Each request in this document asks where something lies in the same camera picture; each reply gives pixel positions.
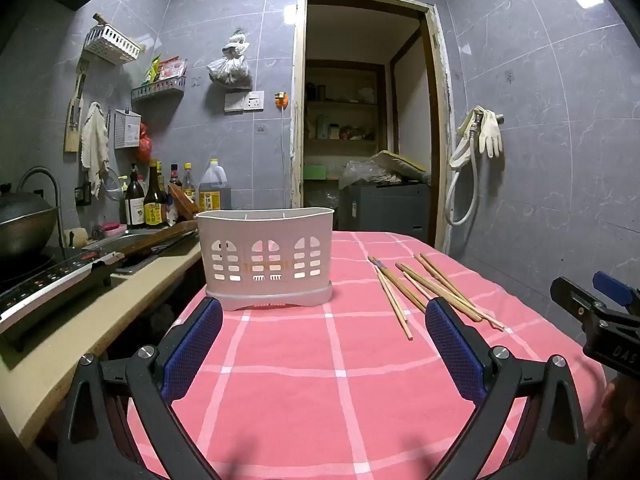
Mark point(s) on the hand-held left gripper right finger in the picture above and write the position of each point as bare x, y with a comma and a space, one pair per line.
452, 345

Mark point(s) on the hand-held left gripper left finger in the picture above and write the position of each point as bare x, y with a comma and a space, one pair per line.
197, 340

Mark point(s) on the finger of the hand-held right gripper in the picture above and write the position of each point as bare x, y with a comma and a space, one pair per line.
575, 297
611, 285

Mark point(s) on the pile of wooden chopsticks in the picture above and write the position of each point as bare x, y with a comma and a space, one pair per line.
440, 290

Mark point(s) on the white plastic utensil basket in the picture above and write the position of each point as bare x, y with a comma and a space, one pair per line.
265, 255

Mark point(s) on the person's right hand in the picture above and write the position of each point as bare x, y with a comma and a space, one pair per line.
622, 410

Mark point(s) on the wooden chopsticks in holder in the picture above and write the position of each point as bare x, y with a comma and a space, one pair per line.
100, 320

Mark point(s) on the long wooden cutting board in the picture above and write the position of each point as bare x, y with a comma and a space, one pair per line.
160, 239

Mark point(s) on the metal sink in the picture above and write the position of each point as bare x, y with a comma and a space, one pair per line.
125, 236

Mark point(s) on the pink checked tablecloth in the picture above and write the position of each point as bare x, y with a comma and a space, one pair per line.
325, 385

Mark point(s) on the brown wooden board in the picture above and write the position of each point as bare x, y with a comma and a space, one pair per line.
182, 205

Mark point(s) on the dark bottle yellow label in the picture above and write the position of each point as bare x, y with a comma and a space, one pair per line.
154, 210

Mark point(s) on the pink sponge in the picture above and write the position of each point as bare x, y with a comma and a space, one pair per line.
115, 228

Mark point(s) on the dark bottle white label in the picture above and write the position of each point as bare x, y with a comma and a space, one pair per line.
134, 207

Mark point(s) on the large oil jug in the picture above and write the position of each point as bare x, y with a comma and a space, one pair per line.
215, 192

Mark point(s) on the grey cabinet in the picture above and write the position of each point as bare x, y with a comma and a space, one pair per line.
385, 210

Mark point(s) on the yellow capped sauce bottle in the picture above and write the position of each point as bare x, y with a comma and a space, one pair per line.
188, 185

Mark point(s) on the yellowish soap block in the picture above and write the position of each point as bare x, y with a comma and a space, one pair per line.
76, 238

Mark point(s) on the black induction cooker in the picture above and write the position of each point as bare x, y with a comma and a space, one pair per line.
50, 280

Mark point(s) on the small dark sauce bottle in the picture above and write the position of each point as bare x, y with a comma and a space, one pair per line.
174, 177

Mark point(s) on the clear plastic pitcher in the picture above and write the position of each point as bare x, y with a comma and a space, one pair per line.
114, 182

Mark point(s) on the cream rubber gloves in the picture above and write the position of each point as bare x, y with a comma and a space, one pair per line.
491, 132

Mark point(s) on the yellow edged cushion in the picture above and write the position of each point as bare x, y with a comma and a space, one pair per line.
405, 165

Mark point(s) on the crumpled clear plastic sheet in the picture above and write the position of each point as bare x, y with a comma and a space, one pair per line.
365, 175

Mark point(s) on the red plastic bag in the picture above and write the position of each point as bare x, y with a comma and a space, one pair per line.
145, 145

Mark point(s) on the curved metal faucet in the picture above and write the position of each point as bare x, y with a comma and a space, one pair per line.
54, 195

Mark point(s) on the green box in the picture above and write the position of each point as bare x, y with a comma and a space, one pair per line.
315, 172

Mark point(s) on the black wok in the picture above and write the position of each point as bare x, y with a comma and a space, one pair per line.
25, 225

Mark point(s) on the white hanging towel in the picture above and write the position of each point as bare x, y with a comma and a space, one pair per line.
95, 145

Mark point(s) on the wooden knife holder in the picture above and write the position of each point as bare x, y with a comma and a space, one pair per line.
74, 130

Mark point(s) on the pantry shelves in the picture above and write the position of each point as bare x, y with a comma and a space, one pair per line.
340, 105

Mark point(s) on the clear plastic bag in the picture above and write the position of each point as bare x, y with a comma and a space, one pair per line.
230, 71

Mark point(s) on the red seasoning packet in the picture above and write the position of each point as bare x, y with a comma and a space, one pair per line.
174, 67

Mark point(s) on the green seasoning packet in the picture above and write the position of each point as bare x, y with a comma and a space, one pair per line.
152, 70

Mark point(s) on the white plastic bag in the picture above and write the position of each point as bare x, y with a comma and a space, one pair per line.
236, 42

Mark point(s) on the black wall outlet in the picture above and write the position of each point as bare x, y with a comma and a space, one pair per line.
82, 196

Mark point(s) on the wooden door frame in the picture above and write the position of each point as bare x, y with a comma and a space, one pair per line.
440, 110

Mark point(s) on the white wall switch panel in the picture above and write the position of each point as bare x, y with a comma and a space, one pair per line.
245, 101

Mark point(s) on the grey wall shelf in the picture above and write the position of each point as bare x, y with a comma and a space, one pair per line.
157, 91

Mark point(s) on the white wall basket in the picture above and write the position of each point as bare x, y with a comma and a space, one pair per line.
110, 45

